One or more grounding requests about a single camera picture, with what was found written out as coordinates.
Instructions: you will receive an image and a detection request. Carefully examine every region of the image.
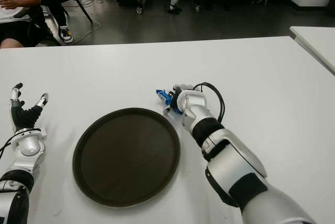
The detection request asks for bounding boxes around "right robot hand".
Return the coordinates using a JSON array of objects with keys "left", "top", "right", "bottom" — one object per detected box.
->
[{"left": 162, "top": 83, "right": 196, "bottom": 115}]

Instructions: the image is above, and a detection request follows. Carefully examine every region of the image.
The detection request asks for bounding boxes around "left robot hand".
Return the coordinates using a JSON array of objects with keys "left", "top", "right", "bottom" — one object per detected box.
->
[{"left": 9, "top": 83, "right": 50, "bottom": 132}]

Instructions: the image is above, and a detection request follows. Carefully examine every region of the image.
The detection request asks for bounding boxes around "blue Oreo cookie packet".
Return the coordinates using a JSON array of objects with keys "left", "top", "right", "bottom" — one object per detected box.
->
[{"left": 155, "top": 88, "right": 183, "bottom": 115}]

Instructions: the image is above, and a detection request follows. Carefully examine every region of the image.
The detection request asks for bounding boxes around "round dark brown tray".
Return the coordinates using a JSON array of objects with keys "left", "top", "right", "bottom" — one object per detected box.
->
[{"left": 72, "top": 107, "right": 182, "bottom": 207}]

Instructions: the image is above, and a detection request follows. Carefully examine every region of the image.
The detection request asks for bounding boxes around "person leg with sneaker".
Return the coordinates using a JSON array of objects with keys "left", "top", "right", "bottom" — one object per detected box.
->
[{"left": 39, "top": 0, "right": 74, "bottom": 43}]

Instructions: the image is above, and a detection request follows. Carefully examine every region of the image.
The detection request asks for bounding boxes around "seated person white shirt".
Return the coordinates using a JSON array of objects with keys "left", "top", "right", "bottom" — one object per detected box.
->
[{"left": 0, "top": 0, "right": 43, "bottom": 49}]

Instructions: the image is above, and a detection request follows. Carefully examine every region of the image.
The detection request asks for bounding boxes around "white side table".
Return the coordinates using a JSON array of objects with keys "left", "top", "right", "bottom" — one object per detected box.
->
[{"left": 289, "top": 26, "right": 335, "bottom": 76}]

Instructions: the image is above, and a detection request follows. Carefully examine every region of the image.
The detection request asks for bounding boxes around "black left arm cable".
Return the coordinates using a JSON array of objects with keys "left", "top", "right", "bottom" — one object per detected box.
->
[{"left": 0, "top": 129, "right": 41, "bottom": 162}]

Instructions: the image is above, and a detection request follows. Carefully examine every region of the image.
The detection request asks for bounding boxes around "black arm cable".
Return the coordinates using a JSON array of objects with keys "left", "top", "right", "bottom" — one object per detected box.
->
[
  {"left": 192, "top": 82, "right": 226, "bottom": 124},
  {"left": 0, "top": 129, "right": 41, "bottom": 162}
]

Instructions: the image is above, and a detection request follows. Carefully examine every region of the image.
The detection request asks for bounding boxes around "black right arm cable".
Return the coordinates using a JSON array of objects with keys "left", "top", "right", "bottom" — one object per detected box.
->
[{"left": 192, "top": 82, "right": 226, "bottom": 124}]

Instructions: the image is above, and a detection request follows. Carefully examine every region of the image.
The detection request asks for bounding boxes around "white floor cable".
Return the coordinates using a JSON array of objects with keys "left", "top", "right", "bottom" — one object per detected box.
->
[{"left": 70, "top": 0, "right": 102, "bottom": 44}]

